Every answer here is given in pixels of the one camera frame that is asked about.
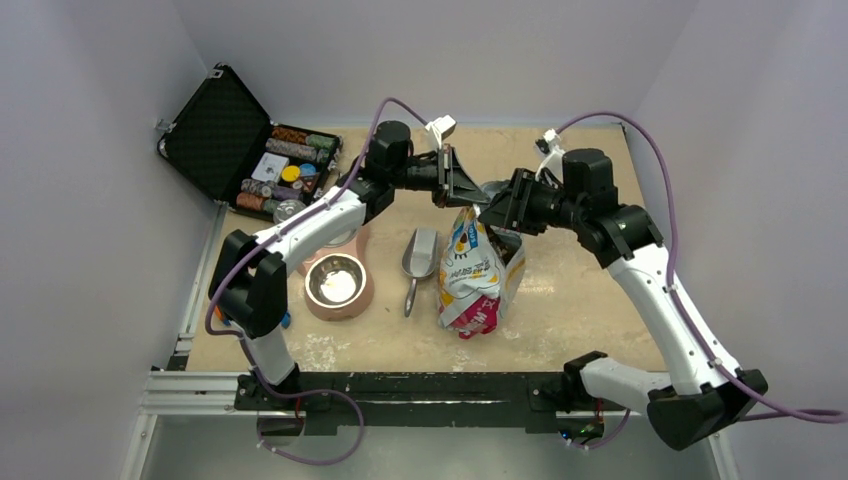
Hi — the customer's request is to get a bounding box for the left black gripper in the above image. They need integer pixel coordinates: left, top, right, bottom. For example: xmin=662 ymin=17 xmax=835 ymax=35
xmin=388 ymin=141 xmax=489 ymax=207

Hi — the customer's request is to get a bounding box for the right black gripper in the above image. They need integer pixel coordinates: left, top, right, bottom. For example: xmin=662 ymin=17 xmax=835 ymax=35
xmin=479 ymin=167 xmax=586 ymax=235

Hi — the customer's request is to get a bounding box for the pet food bag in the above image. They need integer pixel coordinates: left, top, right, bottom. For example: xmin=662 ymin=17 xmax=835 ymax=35
xmin=438 ymin=205 xmax=526 ymax=340

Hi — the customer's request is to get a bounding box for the metal food scoop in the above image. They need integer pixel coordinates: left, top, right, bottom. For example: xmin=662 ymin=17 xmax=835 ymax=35
xmin=401 ymin=227 xmax=439 ymax=318

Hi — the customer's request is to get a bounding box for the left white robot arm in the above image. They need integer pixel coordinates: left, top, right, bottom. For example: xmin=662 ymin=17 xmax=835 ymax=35
xmin=208 ymin=115 xmax=483 ymax=409

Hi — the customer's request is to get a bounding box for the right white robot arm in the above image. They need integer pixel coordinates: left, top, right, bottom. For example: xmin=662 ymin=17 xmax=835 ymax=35
xmin=479 ymin=148 xmax=768 ymax=451

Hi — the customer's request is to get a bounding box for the pink double pet bowl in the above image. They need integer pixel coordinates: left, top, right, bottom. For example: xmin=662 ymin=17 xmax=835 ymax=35
xmin=298 ymin=225 xmax=375 ymax=321

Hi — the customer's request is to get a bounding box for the clear water bottle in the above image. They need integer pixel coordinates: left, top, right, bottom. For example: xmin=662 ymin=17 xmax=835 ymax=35
xmin=272 ymin=199 xmax=306 ymax=225

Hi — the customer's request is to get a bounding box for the black poker chip case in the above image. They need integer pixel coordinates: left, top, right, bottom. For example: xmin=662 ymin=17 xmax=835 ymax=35
xmin=157 ymin=63 xmax=343 ymax=220

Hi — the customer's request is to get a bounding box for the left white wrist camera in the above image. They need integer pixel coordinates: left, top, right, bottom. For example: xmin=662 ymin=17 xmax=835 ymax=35
xmin=424 ymin=115 xmax=457 ymax=151

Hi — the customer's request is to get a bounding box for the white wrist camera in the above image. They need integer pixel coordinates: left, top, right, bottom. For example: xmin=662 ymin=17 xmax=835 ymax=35
xmin=535 ymin=129 xmax=565 ymax=180
xmin=424 ymin=115 xmax=457 ymax=151

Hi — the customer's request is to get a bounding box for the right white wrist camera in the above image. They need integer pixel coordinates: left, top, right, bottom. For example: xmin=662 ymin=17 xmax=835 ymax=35
xmin=535 ymin=129 xmax=565 ymax=180

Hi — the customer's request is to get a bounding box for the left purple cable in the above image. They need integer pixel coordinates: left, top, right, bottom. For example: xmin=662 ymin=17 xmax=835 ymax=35
xmin=203 ymin=97 xmax=432 ymax=466

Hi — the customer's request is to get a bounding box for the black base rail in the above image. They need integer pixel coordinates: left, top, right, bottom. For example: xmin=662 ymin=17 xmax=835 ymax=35
xmin=234 ymin=372 xmax=622 ymax=436

